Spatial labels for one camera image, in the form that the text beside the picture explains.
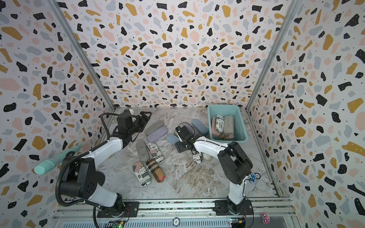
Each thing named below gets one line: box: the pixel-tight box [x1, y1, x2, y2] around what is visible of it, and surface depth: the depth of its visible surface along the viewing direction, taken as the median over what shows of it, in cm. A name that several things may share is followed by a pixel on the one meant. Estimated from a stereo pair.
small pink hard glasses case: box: [218, 132, 234, 140], surface depth 100 cm
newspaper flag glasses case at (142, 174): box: [132, 161, 152, 187], surface depth 84 cm
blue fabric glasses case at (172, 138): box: [166, 133, 180, 145], surface depth 103 cm
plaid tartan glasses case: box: [145, 158, 165, 183], surface depth 86 cm
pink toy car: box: [260, 212, 271, 225], surface depth 72 cm
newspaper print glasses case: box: [214, 114, 225, 133], surface depth 102 cm
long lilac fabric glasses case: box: [146, 126, 169, 143], surface depth 104 cm
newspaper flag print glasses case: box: [146, 141, 164, 163], surface depth 94 cm
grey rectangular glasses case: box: [223, 114, 235, 135], surface depth 101 cm
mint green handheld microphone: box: [34, 144, 83, 175], surface depth 54 cm
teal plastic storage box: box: [207, 104, 249, 144], surface depth 100 cm
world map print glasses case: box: [202, 152, 213, 162], surface depth 92 cm
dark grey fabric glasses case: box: [135, 139, 150, 163], surface depth 94 cm
